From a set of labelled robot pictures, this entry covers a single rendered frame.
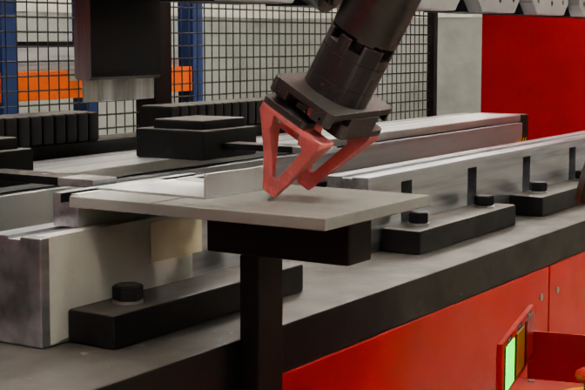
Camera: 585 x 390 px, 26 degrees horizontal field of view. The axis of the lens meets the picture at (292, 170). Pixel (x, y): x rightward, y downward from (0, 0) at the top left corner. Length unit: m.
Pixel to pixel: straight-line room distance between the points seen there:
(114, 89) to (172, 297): 0.20
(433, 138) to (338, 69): 1.24
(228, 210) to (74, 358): 0.18
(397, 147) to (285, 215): 1.16
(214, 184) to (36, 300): 0.18
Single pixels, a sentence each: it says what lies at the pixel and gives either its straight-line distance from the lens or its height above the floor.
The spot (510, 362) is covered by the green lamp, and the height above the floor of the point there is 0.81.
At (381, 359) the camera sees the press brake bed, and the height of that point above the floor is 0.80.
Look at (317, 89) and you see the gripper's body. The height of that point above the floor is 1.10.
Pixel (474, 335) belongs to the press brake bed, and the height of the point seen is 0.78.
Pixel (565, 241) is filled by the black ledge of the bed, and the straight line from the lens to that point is 1.83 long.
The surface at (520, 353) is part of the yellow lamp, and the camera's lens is 1.37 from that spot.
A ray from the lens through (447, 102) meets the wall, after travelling 9.34.
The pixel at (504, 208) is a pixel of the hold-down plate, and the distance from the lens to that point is 1.78.
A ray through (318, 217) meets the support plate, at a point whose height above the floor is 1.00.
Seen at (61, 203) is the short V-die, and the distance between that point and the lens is 1.16.
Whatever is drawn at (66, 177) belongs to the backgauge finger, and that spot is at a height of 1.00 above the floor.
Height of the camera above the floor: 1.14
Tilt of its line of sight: 6 degrees down
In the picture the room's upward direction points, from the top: straight up
